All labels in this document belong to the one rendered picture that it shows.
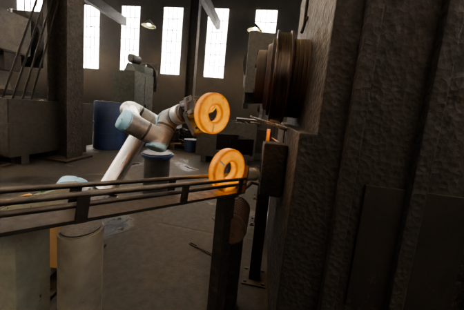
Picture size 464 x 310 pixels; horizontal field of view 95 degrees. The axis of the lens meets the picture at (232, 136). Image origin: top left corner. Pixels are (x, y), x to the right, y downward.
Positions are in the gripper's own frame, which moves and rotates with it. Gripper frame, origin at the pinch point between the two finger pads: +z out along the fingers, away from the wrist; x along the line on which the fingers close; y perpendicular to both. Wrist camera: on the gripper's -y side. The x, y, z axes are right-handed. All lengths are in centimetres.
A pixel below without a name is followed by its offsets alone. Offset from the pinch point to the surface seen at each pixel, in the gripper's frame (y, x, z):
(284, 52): 23.2, 29.3, 17.6
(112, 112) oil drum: 76, 74, -350
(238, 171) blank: -25.1, 4.6, 5.4
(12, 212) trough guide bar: -24, -54, 8
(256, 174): -27.7, 15.3, 5.4
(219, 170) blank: -23.5, -5.1, 5.9
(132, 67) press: 334, 268, -714
